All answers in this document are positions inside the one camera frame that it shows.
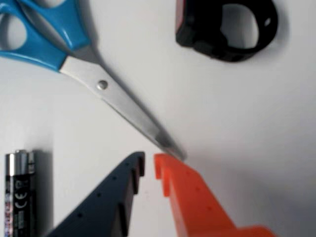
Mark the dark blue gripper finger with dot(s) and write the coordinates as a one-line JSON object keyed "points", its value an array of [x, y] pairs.
{"points": [[103, 205]]}

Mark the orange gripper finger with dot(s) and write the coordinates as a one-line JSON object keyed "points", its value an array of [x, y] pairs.
{"points": [[195, 207]]}

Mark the black silver AA battery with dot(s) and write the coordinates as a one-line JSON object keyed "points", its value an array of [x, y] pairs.
{"points": [[19, 197]]}

